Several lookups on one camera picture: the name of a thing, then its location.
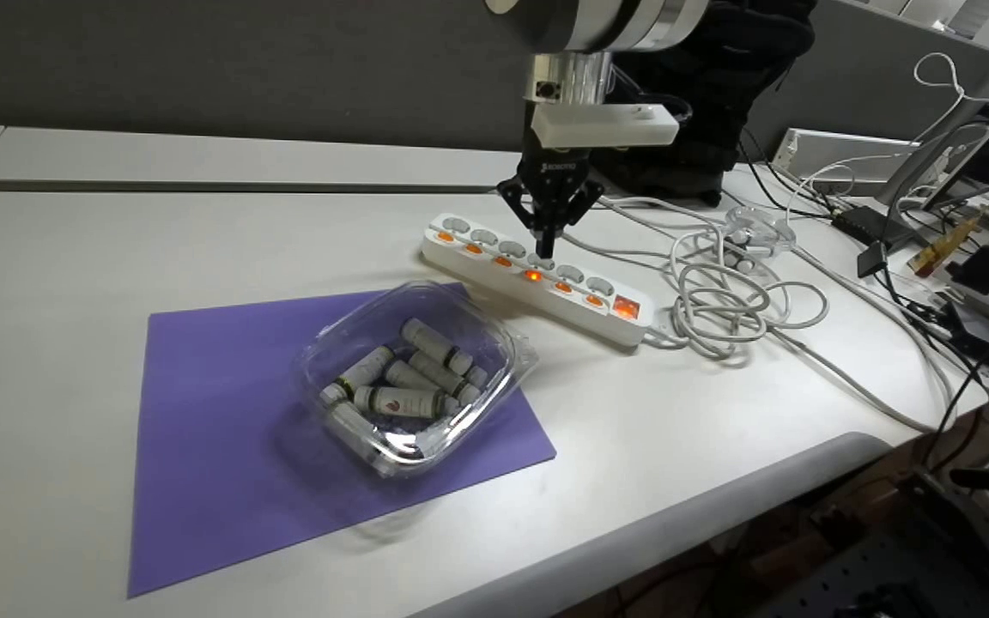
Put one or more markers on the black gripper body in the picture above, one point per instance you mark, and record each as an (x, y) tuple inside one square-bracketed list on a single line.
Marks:
[(551, 175)]

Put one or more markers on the white extension power strip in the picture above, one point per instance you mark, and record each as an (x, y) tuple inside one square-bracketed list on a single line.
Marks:
[(566, 293)]

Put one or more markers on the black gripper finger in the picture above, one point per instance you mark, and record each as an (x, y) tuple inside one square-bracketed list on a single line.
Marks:
[(572, 206), (520, 199)]

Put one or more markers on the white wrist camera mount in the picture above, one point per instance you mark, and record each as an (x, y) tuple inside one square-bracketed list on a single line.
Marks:
[(609, 123)]

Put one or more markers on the white power plug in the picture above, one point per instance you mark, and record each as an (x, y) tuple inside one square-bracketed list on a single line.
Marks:
[(761, 230)]

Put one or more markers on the white box device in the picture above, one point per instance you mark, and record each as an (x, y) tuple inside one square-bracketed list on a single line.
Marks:
[(838, 158)]

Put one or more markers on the white cylinder in container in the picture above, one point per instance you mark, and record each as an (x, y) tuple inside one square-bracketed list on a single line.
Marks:
[(369, 367), (406, 402), (423, 336)]

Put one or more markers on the clear plastic container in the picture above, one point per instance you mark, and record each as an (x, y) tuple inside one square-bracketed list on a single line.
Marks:
[(480, 373)]

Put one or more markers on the purple mat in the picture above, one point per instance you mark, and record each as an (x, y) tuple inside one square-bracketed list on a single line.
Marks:
[(235, 465)]

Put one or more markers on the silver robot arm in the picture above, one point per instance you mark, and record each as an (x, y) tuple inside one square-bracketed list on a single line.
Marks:
[(572, 45)]

